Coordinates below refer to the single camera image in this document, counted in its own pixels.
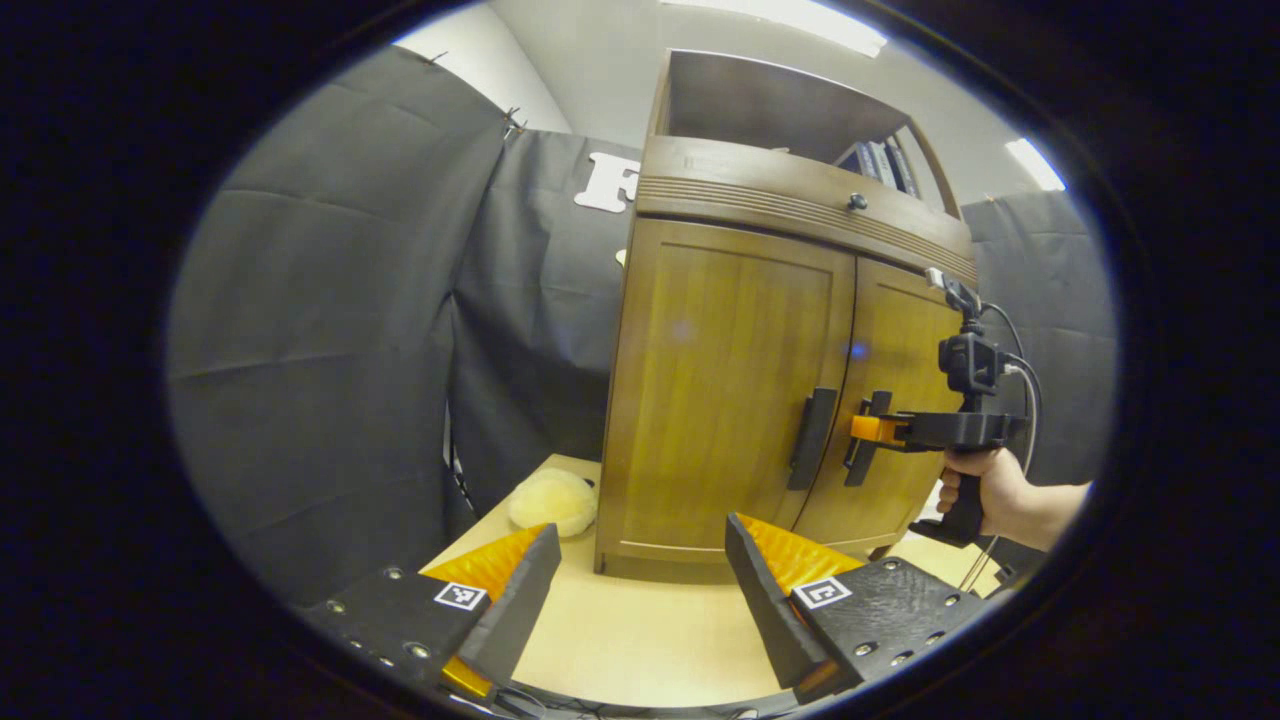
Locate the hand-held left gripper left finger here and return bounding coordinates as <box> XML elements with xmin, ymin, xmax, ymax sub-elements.
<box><xmin>300</xmin><ymin>522</ymin><xmax>563</xmax><ymax>701</ymax></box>

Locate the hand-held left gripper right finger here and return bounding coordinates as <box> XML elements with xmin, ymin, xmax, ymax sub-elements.
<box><xmin>725</xmin><ymin>514</ymin><xmax>996</xmax><ymax>706</ymax></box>

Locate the black door handle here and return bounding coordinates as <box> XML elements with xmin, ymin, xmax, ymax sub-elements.
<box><xmin>787</xmin><ymin>387</ymin><xmax>839</xmax><ymax>492</ymax></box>
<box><xmin>843</xmin><ymin>390</ymin><xmax>893</xmax><ymax>488</ymax></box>

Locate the wooden cabinet door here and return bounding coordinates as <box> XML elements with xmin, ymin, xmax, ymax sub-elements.
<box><xmin>795</xmin><ymin>258</ymin><xmax>966</xmax><ymax>556</ymax></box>
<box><xmin>597</xmin><ymin>218</ymin><xmax>859</xmax><ymax>576</ymax></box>

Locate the wooden double-door shoe cabinet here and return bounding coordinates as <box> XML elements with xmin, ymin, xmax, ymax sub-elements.
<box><xmin>593</xmin><ymin>48</ymin><xmax>979</xmax><ymax>586</ymax></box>

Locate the pale yellow plush toy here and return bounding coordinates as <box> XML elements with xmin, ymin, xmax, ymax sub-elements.
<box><xmin>507</xmin><ymin>468</ymin><xmax>599</xmax><ymax>539</ymax></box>

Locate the small ceiling light panel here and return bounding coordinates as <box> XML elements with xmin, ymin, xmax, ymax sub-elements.
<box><xmin>1005</xmin><ymin>137</ymin><xmax>1066</xmax><ymax>193</ymax></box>

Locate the black backdrop cloth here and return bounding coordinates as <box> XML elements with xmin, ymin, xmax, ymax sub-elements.
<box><xmin>165</xmin><ymin>45</ymin><xmax>1119</xmax><ymax>606</ymax></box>

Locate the large ceiling light panel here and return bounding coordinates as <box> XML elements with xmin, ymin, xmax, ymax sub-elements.
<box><xmin>660</xmin><ymin>0</ymin><xmax>889</xmax><ymax>58</ymax></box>

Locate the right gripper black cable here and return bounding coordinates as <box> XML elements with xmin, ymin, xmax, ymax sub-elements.
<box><xmin>958</xmin><ymin>300</ymin><xmax>1044</xmax><ymax>593</ymax></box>

